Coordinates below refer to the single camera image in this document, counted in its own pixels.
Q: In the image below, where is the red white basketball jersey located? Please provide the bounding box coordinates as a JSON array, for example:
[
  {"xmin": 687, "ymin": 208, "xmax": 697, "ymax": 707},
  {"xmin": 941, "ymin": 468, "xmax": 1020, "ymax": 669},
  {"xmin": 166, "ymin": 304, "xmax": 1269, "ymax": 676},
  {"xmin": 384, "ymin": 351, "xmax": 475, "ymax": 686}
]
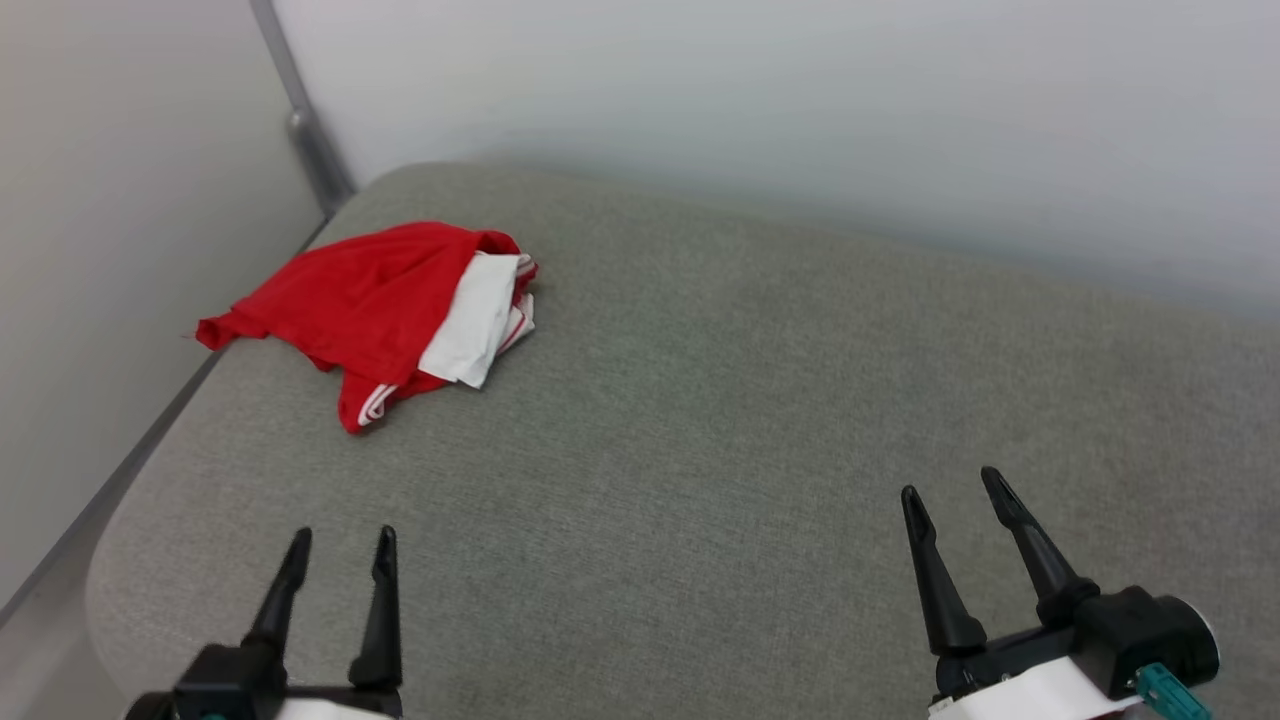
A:
[{"xmin": 193, "ymin": 221, "xmax": 540, "ymax": 436}]

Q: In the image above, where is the grey metal wall pole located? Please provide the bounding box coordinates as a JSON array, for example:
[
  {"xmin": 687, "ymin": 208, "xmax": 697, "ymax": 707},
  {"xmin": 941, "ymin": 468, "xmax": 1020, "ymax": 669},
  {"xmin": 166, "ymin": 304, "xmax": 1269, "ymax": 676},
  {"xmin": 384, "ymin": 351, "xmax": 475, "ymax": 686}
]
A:
[{"xmin": 248, "ymin": 0, "xmax": 358, "ymax": 216}]

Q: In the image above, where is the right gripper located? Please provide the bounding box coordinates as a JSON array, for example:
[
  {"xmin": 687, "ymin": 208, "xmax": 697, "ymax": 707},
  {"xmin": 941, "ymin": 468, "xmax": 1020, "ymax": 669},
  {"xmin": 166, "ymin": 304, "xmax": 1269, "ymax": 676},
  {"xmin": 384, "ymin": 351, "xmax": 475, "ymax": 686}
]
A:
[{"xmin": 901, "ymin": 466, "xmax": 1143, "ymax": 720}]

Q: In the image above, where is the right camera cable teal plug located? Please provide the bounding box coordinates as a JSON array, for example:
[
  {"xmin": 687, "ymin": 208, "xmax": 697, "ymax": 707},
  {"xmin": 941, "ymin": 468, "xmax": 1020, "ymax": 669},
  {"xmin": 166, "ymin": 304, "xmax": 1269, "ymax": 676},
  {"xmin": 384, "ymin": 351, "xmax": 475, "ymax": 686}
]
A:
[{"xmin": 1135, "ymin": 662, "xmax": 1213, "ymax": 720}]

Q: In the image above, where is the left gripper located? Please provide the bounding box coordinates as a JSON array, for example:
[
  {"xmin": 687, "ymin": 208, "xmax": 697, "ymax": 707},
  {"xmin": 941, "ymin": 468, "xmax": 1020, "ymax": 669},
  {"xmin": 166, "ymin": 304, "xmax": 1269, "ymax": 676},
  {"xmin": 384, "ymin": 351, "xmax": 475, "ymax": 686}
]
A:
[{"xmin": 125, "ymin": 525, "xmax": 404, "ymax": 720}]

